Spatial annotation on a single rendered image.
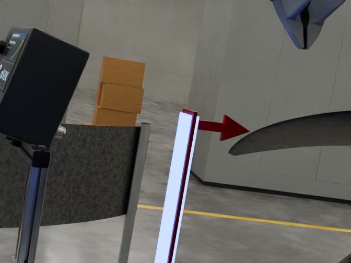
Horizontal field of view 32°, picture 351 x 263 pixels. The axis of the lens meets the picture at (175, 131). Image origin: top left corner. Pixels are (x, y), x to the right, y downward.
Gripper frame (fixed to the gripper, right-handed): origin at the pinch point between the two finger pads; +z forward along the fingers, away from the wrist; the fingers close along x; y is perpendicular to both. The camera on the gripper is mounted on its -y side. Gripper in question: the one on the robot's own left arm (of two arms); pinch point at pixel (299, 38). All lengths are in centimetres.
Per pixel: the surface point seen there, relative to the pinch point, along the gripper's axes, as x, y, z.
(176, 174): -13.7, 0.8, 14.6
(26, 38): -19, -52, -13
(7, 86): -21, -54, -4
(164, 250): -13.9, -1.1, 21.3
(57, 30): 59, -392, -131
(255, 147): -0.4, -7.8, 10.2
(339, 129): 0.5, 5.3, 10.1
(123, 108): 234, -751, -155
